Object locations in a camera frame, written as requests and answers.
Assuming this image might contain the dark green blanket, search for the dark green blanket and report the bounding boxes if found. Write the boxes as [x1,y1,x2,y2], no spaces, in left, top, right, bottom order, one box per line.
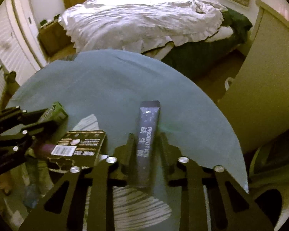
[220,7,253,49]

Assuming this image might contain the white ruffled duvet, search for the white ruffled duvet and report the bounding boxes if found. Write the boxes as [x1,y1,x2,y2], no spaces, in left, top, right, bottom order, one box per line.
[58,0,234,53]

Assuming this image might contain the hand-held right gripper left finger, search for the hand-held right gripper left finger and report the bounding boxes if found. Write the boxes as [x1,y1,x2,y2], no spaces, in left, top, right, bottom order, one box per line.
[19,133,136,231]

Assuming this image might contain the black carton with barcode label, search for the black carton with barcode label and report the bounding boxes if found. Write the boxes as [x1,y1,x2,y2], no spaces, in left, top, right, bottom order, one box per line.
[47,129,107,171]

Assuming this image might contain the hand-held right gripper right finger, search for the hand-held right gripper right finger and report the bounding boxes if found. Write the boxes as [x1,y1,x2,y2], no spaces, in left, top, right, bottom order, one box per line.
[159,132,275,231]

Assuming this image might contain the white louvered door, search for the white louvered door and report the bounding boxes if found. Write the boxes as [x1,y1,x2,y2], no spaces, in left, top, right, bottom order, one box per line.
[0,0,47,77]

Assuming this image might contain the white cabinet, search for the white cabinet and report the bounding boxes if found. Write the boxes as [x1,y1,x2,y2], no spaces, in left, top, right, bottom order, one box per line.
[217,0,289,154]

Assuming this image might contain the dark tube with white print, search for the dark tube with white print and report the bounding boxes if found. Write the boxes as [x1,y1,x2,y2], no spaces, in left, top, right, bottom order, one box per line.
[136,100,160,188]

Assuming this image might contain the blue star print tablecloth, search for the blue star print tablecloth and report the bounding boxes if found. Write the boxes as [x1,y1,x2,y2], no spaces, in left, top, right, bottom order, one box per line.
[5,49,250,231]

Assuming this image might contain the green packet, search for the green packet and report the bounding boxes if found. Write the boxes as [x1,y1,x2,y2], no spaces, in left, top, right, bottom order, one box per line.
[40,102,69,124]

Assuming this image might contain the crumpled white cloth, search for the crumpled white cloth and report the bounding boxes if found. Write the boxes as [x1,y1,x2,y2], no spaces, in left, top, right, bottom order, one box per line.
[191,0,228,13]

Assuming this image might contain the wooden nightstand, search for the wooden nightstand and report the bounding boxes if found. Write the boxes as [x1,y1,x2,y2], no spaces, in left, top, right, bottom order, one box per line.
[37,20,74,56]

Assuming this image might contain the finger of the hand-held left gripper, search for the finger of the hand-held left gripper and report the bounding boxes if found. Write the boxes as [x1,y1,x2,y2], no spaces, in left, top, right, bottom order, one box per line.
[0,107,60,135]
[0,130,57,178]

